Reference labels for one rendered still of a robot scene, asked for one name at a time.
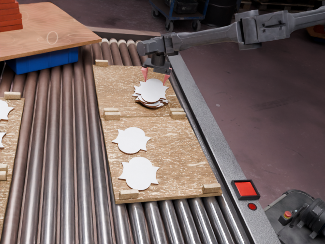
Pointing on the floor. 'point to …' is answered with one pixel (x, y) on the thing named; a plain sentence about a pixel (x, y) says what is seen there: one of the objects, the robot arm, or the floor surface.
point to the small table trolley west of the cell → (159, 10)
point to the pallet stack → (286, 5)
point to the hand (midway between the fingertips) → (154, 82)
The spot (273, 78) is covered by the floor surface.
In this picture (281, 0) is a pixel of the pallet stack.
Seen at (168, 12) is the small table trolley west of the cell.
